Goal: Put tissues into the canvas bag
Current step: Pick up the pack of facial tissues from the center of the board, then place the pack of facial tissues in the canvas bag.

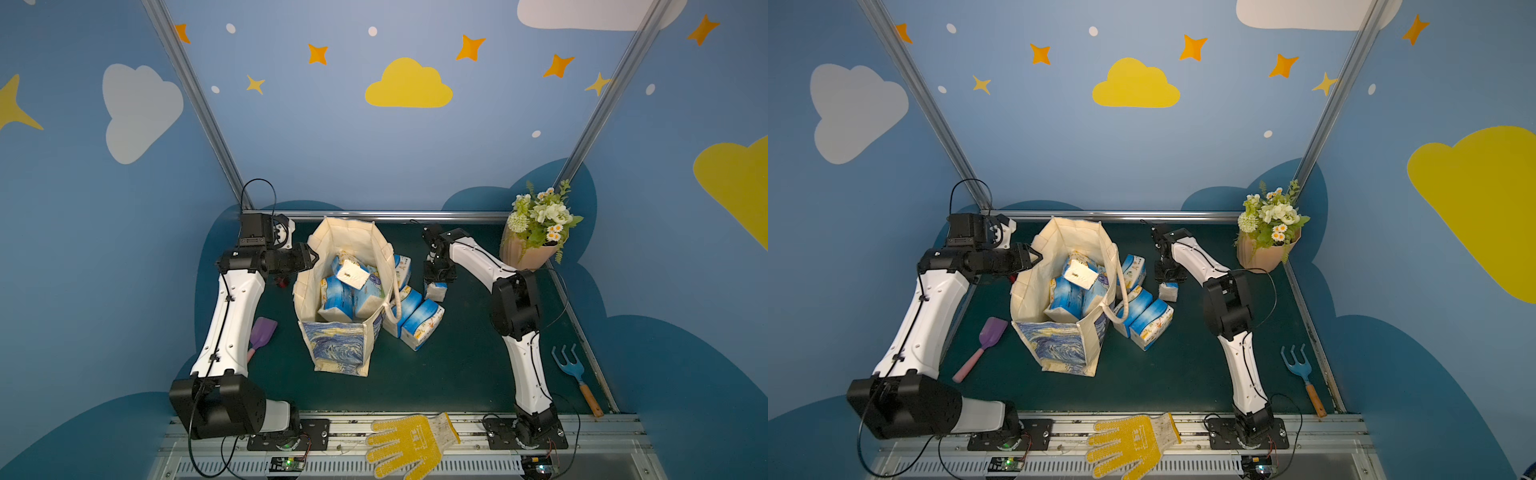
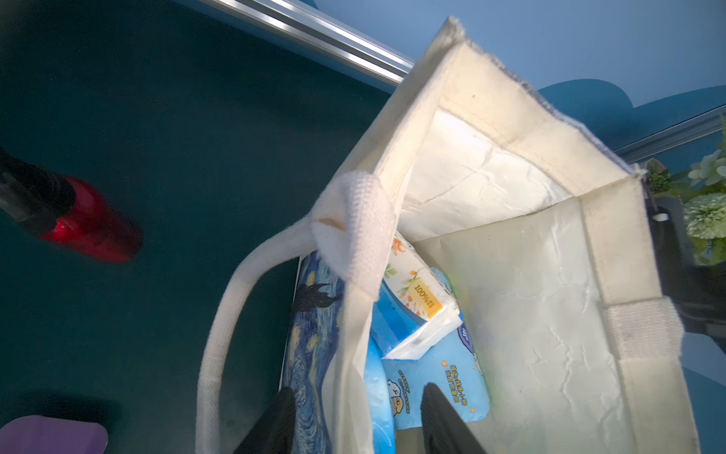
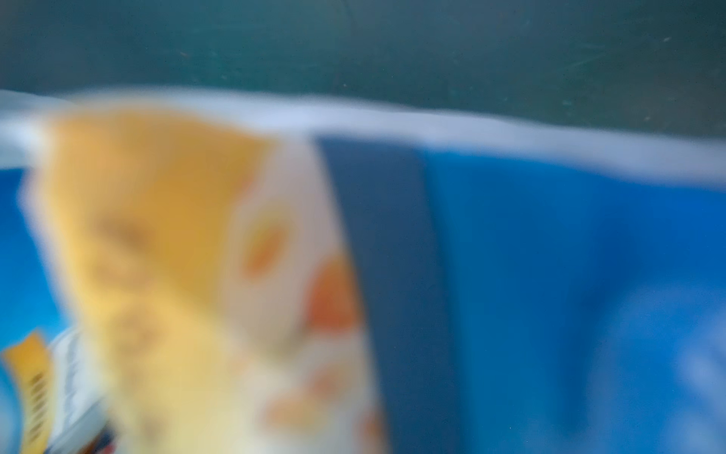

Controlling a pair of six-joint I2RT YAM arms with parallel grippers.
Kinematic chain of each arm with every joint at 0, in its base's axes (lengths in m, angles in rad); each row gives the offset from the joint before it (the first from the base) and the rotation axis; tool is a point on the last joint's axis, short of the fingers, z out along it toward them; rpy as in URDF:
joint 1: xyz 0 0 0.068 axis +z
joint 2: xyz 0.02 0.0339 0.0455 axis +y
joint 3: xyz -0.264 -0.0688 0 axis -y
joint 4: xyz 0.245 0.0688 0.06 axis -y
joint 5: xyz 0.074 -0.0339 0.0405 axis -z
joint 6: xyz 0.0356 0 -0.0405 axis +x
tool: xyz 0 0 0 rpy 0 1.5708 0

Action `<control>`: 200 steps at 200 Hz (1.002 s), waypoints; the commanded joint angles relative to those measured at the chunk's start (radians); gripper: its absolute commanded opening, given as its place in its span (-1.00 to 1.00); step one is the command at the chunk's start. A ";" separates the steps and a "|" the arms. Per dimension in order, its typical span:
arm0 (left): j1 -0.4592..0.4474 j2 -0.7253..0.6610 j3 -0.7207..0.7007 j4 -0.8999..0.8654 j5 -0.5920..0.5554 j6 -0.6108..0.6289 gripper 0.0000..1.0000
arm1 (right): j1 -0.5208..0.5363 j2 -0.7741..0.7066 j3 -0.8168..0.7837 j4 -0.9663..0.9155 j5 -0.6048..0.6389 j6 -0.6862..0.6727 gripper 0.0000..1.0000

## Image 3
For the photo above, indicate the blue white tissue pack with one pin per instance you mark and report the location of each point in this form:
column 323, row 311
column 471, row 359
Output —
column 50, row 401
column 285, row 274

